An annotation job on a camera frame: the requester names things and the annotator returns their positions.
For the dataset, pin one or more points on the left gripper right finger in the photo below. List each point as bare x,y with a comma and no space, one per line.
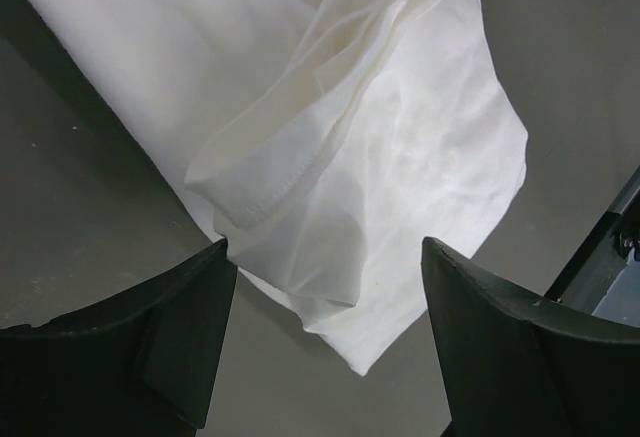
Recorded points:
515,363

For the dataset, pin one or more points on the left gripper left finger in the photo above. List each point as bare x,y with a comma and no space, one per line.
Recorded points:
142,362

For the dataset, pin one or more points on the white printed t shirt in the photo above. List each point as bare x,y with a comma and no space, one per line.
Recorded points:
323,139

